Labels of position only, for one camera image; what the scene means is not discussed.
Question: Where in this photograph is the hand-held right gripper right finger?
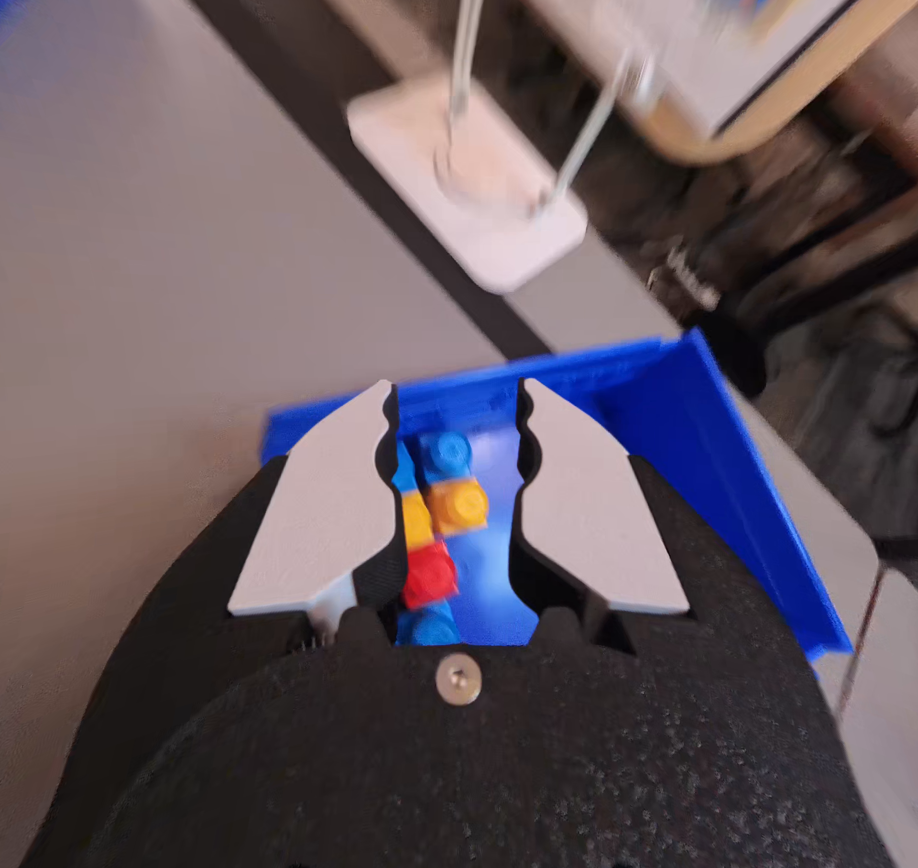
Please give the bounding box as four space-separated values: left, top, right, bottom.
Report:
511 378 691 639

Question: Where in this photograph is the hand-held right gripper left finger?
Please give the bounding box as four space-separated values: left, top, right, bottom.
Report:
228 380 408 643

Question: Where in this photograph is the pile of building bricks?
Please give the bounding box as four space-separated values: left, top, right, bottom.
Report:
391 430 491 647

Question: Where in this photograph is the instruction sheet on wooden board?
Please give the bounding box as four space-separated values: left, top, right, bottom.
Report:
502 0 918 166

